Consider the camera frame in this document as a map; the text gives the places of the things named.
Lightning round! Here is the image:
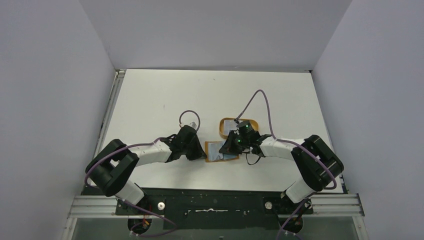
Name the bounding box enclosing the yellow leather card holder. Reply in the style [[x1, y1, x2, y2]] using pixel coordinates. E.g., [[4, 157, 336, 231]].
[[204, 141, 240, 163]]

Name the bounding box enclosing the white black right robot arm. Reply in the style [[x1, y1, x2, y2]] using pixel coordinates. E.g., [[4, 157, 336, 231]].
[[219, 120, 345, 214]]

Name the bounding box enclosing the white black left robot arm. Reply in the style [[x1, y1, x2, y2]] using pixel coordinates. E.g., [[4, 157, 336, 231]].
[[84, 125, 207, 215]]

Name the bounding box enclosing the silver credit card stack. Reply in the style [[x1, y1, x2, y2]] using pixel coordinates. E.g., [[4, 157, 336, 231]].
[[223, 119, 237, 136]]

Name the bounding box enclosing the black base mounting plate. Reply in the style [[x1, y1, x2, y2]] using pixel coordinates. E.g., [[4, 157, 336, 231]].
[[109, 187, 314, 231]]

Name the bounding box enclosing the black loop cable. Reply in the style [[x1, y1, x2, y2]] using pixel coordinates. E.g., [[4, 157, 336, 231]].
[[245, 150, 262, 166]]

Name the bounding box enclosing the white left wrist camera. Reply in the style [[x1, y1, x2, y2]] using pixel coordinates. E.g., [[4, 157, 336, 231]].
[[187, 121, 199, 131]]

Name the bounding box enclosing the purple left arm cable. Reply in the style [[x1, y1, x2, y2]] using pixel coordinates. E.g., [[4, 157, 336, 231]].
[[83, 109, 202, 239]]

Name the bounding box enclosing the aluminium frame rail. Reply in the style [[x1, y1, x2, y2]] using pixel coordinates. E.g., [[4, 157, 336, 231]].
[[67, 194, 365, 219]]

